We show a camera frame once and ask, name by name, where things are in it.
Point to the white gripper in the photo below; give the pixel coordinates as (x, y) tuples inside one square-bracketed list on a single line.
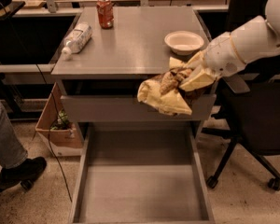
[(220, 57)]

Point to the brown sea salt chip bag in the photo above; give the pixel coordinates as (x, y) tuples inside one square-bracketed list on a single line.
[(162, 92)]

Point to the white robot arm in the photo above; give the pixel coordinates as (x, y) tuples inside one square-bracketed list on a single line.
[(260, 37)]

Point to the grey drawer cabinet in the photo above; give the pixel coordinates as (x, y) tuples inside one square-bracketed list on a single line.
[(133, 49)]

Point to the grey top drawer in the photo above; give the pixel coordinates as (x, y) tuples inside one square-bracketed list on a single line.
[(95, 100)]

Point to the open grey middle drawer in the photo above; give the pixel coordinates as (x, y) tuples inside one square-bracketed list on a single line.
[(140, 174)]

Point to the white paper bowl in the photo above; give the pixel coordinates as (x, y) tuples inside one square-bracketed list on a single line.
[(183, 42)]

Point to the black office chair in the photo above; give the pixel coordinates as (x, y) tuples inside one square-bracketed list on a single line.
[(253, 116)]

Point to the orange soda can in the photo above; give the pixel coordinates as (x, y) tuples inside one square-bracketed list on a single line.
[(105, 13)]

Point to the clear plastic water bottle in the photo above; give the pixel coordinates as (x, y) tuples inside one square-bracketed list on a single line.
[(76, 40)]

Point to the cardboard box with trash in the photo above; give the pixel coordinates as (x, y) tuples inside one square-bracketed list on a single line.
[(57, 132)]

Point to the black shoe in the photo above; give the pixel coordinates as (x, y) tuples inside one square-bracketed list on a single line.
[(29, 170)]

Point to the person leg in jeans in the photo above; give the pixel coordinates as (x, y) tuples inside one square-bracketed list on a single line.
[(12, 152)]

